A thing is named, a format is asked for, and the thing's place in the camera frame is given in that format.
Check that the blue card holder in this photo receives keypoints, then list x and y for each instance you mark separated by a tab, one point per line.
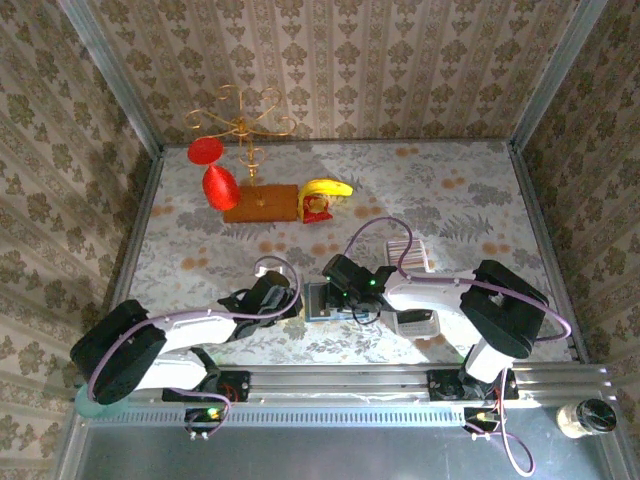
315	302

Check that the stack of credit cards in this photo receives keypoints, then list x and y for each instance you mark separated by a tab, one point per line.
417	255

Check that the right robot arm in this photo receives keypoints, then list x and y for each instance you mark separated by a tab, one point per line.
500	310

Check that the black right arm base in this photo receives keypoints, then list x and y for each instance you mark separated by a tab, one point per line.
442	385

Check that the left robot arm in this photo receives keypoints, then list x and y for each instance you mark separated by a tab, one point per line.
117	350

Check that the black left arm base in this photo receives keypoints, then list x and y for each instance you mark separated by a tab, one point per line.
235	385

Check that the red yellow snack bag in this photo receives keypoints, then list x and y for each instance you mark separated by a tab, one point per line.
314	210

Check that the white plastic basket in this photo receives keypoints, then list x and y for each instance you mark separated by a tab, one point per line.
420	332

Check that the yellow banana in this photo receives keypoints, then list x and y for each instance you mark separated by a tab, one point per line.
325	186

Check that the floral tablecloth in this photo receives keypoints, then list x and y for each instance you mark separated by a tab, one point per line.
400	175

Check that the red wine glass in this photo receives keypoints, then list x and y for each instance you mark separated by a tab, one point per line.
222	190

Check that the small circuit board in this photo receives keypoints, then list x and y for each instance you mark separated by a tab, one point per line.
482	416
202	415

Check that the grey metal shelf plate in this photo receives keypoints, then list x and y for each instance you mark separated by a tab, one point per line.
325	455

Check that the teal plastic cup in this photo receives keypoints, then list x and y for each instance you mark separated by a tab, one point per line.
87	407

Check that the glass jar black lid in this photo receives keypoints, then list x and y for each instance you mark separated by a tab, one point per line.
590	417

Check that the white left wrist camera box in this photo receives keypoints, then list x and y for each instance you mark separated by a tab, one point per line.
267	271

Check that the aluminium mounting rail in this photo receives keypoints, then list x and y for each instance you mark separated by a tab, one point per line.
340	382

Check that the aluminium table edge rail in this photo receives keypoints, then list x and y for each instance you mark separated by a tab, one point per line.
142	215
534	210

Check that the aluminium frame post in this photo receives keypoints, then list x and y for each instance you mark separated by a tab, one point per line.
110	65
555	65

